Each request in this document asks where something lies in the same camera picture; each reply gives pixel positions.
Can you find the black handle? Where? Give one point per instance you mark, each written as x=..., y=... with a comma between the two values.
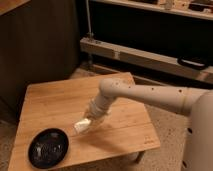
x=193, y=65

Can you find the wooden table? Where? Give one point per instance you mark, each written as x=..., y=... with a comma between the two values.
x=127, y=128

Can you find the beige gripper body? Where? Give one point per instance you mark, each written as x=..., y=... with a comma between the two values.
x=96, y=112

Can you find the white plastic bottle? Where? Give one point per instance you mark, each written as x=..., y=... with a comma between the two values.
x=82, y=125

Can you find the long wooden beam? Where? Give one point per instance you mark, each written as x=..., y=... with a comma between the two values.
x=145, y=59

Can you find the metal pole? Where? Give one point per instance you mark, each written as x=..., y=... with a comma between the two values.
x=90, y=31

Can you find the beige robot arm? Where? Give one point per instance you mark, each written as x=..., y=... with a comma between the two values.
x=197, y=103

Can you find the black ceramic bowl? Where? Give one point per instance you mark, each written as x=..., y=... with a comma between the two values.
x=48, y=148

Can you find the wooden shelf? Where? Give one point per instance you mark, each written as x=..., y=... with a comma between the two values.
x=176, y=7

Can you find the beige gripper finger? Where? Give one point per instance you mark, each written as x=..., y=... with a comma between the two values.
x=94, y=124
x=85, y=116

